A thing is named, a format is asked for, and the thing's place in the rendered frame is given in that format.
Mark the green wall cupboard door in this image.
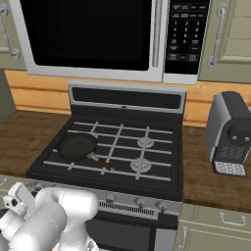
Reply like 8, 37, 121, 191
198, 0, 251, 84
0, 0, 27, 72

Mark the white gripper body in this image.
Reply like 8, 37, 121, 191
7, 181, 35, 211

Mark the silver microwave oven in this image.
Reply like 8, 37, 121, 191
8, 0, 212, 85

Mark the green drawer front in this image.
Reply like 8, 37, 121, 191
180, 202, 251, 235
0, 174, 34, 199

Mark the black oven door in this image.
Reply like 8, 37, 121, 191
85, 215, 179, 251

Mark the silver cupboard handle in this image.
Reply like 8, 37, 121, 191
207, 2, 229, 69
0, 4, 21, 60
177, 226, 189, 251

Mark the grey and black coffee machine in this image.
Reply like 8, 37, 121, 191
205, 90, 251, 178

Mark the black frying pan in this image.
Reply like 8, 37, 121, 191
56, 131, 116, 172

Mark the silver microwave door handle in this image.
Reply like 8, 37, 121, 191
151, 0, 164, 69

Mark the green base cupboard door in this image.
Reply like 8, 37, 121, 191
173, 225, 251, 251

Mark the black microwave door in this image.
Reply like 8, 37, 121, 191
8, 0, 170, 83

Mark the black and silver stove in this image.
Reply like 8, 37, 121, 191
25, 80, 187, 251

